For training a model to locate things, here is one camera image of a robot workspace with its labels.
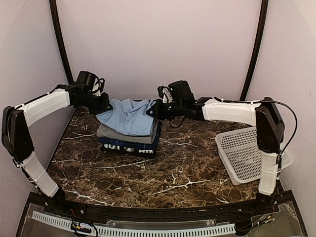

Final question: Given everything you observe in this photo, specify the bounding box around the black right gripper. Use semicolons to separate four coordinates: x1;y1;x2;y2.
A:
146;98;185;121

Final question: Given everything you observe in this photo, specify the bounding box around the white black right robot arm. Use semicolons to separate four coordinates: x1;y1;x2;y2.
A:
146;97;285;214

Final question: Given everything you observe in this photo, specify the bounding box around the navy plaid shirt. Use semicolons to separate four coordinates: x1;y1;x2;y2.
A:
98;121;162;150

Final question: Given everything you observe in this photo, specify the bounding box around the black printed shirt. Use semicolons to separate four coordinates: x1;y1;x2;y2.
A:
100;144;156;158

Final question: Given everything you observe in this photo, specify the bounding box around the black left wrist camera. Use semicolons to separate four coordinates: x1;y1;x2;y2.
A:
74;71;106;96

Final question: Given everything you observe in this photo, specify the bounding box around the light blue long sleeve shirt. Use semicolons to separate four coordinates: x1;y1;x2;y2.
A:
96;99;156;136

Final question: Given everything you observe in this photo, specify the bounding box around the black front rail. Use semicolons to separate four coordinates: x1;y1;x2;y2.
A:
22;191;298;224

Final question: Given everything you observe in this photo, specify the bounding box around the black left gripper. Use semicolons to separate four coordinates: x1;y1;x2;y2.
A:
77;91;112;115

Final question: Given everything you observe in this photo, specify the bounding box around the grey button shirt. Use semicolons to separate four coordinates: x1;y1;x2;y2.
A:
96;121;159;144

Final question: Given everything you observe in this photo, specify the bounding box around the black frame post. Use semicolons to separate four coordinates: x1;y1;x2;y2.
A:
239;0;269;101
49;0;74;84

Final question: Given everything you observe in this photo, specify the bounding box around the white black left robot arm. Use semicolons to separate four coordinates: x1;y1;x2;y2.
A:
1;85;112;215

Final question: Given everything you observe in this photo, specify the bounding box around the black right frame post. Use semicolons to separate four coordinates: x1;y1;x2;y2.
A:
239;0;269;101

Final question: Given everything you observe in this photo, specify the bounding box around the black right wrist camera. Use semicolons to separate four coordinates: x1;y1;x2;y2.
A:
158;80;195;105

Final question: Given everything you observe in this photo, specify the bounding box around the white slotted cable duct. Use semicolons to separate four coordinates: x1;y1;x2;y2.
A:
32;211;236;237

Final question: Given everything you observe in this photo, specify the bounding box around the white plastic mesh basket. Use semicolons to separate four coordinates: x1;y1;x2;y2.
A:
214;127;294;186

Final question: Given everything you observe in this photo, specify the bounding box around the black left frame post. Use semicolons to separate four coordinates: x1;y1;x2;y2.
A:
49;0;74;84

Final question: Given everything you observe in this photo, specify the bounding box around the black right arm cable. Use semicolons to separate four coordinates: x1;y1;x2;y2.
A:
266;100;299;171

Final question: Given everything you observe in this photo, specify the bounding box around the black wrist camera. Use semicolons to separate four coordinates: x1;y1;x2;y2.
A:
74;71;106;96
158;80;195;105

